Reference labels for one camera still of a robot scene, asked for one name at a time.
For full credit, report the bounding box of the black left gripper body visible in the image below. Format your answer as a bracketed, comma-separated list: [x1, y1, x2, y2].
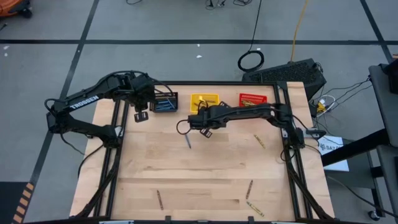
[132, 90, 157, 123]

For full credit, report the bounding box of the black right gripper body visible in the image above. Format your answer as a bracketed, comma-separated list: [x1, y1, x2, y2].
[198, 105, 229, 139]

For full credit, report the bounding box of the black plastic basket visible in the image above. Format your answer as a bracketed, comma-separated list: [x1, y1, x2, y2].
[149, 91, 179, 113]

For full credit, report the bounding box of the yellow plastic basket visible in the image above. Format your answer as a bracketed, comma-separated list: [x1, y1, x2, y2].
[190, 93, 220, 114]

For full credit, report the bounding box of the red plastic basket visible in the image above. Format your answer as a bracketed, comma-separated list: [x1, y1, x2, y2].
[238, 93, 268, 109]

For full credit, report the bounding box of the black plastic crate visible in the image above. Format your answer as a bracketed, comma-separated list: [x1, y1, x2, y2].
[241, 58, 327, 101]

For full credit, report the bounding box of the white printed sheet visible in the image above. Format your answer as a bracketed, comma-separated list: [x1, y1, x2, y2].
[318, 134, 350, 172]

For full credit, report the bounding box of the black metal beam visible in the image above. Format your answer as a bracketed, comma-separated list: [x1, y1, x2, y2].
[321, 128, 390, 167]

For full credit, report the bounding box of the orange wheeled cart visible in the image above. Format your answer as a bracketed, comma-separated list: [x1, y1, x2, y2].
[0, 0, 33, 19]

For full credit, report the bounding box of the black mat with orange stripes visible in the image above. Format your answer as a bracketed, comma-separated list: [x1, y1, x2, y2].
[0, 182, 35, 224]

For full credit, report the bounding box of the grey side table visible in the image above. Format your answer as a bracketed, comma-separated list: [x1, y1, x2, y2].
[368, 63, 398, 224]

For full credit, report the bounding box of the black box on side table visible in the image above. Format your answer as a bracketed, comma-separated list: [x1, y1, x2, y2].
[378, 55, 398, 94]

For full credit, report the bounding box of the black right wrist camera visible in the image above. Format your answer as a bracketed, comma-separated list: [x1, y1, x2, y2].
[187, 113, 205, 129]

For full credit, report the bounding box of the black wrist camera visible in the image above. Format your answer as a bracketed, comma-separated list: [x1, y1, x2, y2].
[132, 73, 155, 94]
[187, 113, 205, 129]

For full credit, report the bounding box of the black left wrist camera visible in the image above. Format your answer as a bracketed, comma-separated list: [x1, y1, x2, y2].
[132, 73, 155, 94]

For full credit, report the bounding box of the black camera cable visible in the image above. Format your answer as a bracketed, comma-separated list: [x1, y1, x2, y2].
[175, 119, 191, 136]

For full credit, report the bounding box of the black aluminium table frame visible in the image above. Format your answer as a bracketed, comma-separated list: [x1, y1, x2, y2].
[74, 70, 335, 224]

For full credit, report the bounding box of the black coiled hanging cable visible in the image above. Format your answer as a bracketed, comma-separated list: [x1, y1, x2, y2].
[237, 0, 266, 73]

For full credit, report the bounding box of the black arm base cable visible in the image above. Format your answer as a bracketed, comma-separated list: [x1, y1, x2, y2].
[279, 144, 323, 162]
[60, 133, 105, 179]

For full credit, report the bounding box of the black cable bundle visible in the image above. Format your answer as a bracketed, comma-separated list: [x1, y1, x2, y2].
[203, 0, 254, 9]

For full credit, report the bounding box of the yellow hanging cable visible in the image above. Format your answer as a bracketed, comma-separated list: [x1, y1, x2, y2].
[289, 0, 309, 62]

